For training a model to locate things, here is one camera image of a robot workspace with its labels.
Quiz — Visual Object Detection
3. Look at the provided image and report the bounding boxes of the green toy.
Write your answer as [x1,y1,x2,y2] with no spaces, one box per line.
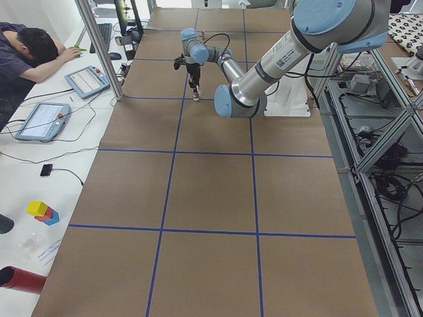
[74,45,86,58]

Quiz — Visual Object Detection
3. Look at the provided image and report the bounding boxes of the near teach pendant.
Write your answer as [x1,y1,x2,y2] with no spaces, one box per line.
[15,102,71,141]

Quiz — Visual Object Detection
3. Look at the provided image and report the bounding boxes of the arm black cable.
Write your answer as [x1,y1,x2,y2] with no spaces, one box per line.
[200,32,232,57]

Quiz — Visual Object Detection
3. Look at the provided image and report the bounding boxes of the blue wooden block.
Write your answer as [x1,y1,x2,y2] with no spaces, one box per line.
[44,211,59,226]

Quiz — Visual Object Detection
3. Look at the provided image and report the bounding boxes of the black keyboard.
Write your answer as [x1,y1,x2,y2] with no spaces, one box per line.
[97,23,112,52]

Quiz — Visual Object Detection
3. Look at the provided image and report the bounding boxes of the yellow wooden block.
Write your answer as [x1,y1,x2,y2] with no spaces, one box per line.
[26,201,48,217]

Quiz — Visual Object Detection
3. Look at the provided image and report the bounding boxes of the teach pendant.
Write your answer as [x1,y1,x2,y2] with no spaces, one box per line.
[64,65,110,99]
[15,102,71,141]

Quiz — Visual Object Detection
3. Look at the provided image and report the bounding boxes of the red cylinder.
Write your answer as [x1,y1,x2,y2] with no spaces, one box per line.
[1,266,47,295]

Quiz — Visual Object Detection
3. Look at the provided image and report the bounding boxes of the white brass PPR valve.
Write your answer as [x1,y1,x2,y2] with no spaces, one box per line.
[192,87,201,101]

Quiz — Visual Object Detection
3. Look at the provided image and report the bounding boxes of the small black box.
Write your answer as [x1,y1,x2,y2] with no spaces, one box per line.
[40,164,53,177]

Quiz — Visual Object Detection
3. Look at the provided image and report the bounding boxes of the black cylinder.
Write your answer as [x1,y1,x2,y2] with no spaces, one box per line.
[0,214,15,234]

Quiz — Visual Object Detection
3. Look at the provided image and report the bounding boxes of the clear plastic bag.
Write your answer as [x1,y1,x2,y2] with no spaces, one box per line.
[17,232,46,262]

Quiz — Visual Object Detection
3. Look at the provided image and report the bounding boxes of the red wooden block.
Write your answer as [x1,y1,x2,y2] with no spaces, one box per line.
[34,207,54,223]

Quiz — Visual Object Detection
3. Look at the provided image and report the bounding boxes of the person in dark shirt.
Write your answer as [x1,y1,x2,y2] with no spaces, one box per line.
[1,22,79,127]

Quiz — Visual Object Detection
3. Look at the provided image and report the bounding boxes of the black computer mouse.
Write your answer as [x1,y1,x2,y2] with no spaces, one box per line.
[108,52,122,61]

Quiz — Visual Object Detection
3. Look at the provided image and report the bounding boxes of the aluminium frame post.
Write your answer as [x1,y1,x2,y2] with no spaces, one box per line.
[75,0,123,101]

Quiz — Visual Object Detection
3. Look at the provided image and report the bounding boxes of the white camera stand column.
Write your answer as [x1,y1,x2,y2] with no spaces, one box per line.
[264,77,311,118]

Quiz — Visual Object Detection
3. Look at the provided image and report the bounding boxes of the far teach pendant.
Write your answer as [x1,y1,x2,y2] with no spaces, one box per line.
[64,65,110,99]

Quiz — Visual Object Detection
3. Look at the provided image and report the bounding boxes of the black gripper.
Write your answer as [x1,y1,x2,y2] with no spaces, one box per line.
[186,63,201,93]

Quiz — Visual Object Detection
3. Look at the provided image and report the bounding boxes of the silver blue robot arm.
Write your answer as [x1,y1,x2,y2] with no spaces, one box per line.
[173,0,391,118]

